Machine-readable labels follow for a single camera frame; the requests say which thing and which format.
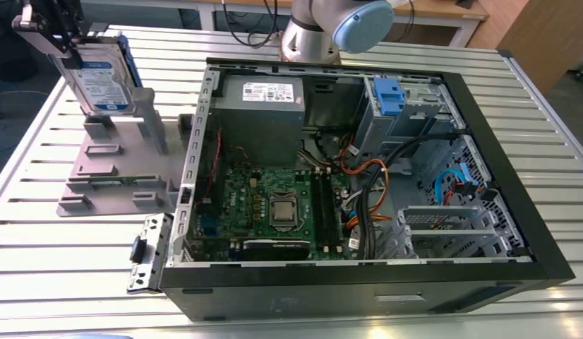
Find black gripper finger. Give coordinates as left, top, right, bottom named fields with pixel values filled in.
left=49, top=34, right=85, bottom=70

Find blue plastic drive latch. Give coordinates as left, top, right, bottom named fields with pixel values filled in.
left=373, top=76, right=408, bottom=116

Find black power connector wire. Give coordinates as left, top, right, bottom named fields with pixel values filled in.
left=453, top=182, right=503, bottom=203

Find green RAM stick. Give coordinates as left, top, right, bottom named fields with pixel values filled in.
left=88, top=176, right=137, bottom=188

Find black office chair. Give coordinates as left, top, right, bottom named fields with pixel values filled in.
left=0, top=35, right=37, bottom=83

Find silver CPU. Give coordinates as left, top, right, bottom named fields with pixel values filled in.
left=270, top=201, right=296, bottom=220

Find orange yellow wire bundle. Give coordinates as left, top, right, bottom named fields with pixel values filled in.
left=340, top=158, right=396, bottom=230

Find thick black cables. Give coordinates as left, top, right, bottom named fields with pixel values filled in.
left=353, top=132, right=465, bottom=261

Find metal drive cage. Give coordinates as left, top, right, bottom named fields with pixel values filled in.
left=353, top=73, right=465, bottom=174

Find hard disk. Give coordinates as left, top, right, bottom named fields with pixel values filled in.
left=58, top=31, right=144, bottom=117

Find green motherboard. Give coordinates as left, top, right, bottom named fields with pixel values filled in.
left=190, top=165, right=362, bottom=262

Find black open PC case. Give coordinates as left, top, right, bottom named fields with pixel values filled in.
left=125, top=56, right=577, bottom=323

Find blue data wire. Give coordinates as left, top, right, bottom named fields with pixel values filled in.
left=433, top=162, right=476, bottom=208

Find metal expansion slot latch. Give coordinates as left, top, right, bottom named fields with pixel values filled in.
left=125, top=211, right=174, bottom=294

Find wooden cabinet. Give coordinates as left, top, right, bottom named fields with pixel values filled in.
left=467, top=0, right=583, bottom=95

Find CPU socket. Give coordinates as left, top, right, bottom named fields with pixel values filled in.
left=265, top=191, right=302, bottom=232

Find metal disk bay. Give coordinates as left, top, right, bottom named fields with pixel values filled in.
left=396, top=204, right=527, bottom=261

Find grey power supply unit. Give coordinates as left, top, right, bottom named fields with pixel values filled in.
left=209, top=73, right=306, bottom=170

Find grey parts rack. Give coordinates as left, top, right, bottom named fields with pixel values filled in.
left=54, top=87, right=197, bottom=219

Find black graphics card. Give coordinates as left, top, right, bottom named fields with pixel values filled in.
left=229, top=238, right=313, bottom=262

